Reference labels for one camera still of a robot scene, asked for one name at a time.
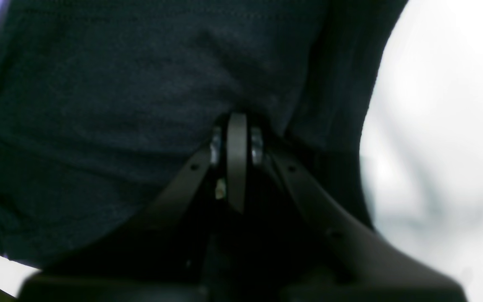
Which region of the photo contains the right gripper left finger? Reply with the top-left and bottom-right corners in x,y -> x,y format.
18,113 -> 238,302

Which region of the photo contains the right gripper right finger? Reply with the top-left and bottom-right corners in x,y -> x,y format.
237,113 -> 467,302

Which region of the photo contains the black T-shirt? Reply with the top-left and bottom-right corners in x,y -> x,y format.
0,0 -> 407,267

